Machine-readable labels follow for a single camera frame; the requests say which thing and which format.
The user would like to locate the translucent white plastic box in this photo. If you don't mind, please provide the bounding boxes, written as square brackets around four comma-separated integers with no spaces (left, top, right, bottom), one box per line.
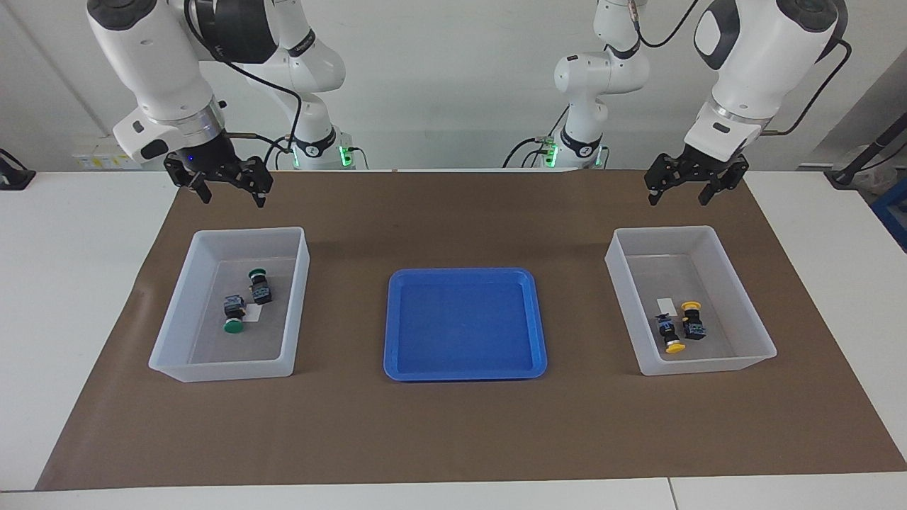
[604,226,778,377]
[148,227,311,383]

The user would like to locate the small-cap green push button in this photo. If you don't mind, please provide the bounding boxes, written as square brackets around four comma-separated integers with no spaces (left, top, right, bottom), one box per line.
[247,268,274,307]

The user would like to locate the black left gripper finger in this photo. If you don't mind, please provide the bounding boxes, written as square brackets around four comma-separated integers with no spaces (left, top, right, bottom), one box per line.
[644,154,675,208]
[698,161,750,208]

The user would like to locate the blue plastic crate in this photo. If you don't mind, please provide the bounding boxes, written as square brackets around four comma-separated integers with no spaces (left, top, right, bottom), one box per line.
[870,177,907,252]

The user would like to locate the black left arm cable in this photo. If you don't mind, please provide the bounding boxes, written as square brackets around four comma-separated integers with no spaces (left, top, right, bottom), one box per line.
[627,0,851,137]

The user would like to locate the black clamp mount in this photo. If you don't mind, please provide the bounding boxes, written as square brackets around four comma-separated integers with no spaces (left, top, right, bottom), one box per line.
[0,147,36,191]

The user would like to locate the white wall outlet box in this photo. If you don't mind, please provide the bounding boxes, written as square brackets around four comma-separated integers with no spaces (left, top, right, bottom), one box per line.
[71,136,135,171]

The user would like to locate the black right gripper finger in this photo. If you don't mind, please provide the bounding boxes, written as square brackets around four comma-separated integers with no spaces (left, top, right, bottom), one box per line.
[164,154,213,205]
[239,157,275,209]

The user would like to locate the large-cap yellow push button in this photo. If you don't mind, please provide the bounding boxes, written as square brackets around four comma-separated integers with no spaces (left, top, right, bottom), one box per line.
[655,314,687,354]

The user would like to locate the brown table mat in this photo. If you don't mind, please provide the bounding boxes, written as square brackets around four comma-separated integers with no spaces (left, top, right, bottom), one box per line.
[35,170,907,492]

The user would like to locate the large-cap green push button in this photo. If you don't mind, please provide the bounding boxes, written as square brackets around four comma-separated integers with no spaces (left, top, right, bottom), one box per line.
[222,295,247,334]

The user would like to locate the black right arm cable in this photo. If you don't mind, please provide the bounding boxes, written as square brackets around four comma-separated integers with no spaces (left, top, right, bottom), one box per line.
[183,0,305,171]

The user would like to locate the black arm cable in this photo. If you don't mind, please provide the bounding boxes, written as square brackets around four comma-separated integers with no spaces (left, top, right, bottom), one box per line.
[627,0,851,137]
[183,0,305,171]

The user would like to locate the black pole stand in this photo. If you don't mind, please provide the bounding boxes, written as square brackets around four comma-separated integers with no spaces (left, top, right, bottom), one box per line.
[826,112,907,188]

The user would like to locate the blue plastic tray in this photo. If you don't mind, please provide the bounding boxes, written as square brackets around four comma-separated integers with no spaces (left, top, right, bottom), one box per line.
[383,267,548,382]

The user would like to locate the small-cap yellow push button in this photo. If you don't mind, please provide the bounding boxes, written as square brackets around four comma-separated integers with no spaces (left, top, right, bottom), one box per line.
[680,301,709,341]

